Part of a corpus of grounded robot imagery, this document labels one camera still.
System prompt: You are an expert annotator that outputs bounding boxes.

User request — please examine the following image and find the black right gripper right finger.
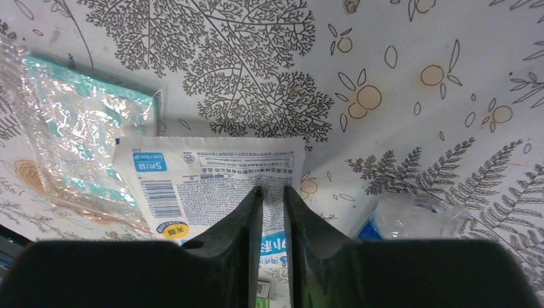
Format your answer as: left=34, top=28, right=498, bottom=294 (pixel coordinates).
left=283, top=187, right=540, bottom=307

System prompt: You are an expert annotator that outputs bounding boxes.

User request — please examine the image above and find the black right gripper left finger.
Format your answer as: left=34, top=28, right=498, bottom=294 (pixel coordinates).
left=1, top=187, right=263, bottom=307

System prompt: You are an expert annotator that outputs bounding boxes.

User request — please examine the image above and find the blue white elastic bandage roll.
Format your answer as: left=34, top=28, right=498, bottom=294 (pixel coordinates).
left=350, top=192, right=469, bottom=240

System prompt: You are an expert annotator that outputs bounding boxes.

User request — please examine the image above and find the white gauze dressing packet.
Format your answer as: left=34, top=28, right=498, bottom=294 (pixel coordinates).
left=113, top=137, right=305, bottom=268

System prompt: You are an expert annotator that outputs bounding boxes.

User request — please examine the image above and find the plastic bag of band-aids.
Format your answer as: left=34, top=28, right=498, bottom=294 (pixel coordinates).
left=1, top=40, right=158, bottom=232

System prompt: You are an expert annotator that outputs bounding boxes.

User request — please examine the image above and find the small green box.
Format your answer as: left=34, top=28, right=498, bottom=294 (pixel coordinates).
left=255, top=280, right=271, bottom=308

